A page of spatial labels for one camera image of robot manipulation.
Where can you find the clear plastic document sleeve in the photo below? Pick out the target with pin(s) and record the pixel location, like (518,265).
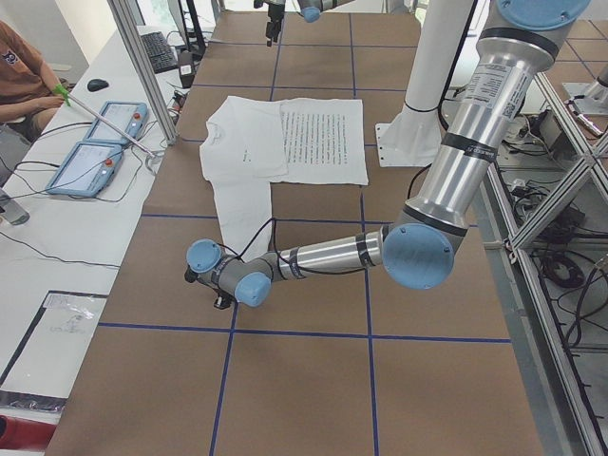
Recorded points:
(41,372)

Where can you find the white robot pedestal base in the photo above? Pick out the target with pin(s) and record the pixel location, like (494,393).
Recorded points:
(414,135)

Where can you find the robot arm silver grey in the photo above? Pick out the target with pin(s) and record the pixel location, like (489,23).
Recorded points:
(310,10)
(520,39)

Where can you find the blue teach pendant near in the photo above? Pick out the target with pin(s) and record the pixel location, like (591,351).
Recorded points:
(86,170)

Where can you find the blue teach pendant far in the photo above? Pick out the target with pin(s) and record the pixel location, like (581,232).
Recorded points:
(130,117)

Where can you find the black keyboard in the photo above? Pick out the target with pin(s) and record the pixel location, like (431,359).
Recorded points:
(160,54)

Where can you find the long metal rod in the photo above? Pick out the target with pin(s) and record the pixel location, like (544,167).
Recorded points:
(61,91)

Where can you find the white side desk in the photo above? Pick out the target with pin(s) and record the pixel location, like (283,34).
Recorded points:
(68,243)

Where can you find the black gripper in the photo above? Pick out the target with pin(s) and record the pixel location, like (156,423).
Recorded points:
(221,302)
(274,12)

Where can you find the white long-sleeve printed t-shirt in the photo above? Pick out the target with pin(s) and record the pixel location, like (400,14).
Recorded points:
(252,144)

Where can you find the blue teach pendant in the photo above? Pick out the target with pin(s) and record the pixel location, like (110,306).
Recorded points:
(86,170)
(130,117)

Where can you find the person in orange shirt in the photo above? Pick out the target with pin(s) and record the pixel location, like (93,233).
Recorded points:
(28,102)

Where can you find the black computer mouse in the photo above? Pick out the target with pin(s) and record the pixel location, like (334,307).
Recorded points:
(96,84)

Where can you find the aluminium frame post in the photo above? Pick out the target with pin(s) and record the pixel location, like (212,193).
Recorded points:
(128,30)

